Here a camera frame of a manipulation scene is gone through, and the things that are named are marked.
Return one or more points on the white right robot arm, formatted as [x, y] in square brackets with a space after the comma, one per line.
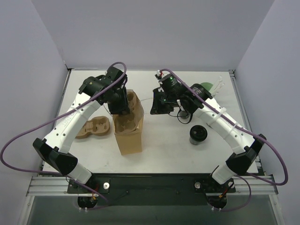
[244, 146]

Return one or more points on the black paper coffee cup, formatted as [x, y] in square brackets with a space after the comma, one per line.
[196, 140]

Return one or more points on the brown paper bag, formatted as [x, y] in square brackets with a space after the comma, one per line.
[130, 143]

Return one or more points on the green plastic straw holder cup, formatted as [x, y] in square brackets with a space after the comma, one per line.
[207, 85]

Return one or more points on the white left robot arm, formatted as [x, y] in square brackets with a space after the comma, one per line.
[93, 93]

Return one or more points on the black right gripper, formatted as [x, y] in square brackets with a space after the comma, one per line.
[158, 103]

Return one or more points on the brown pulp cup carrier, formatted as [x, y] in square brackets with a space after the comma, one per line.
[97, 126]
[125, 124]

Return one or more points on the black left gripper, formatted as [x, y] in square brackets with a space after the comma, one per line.
[118, 108]

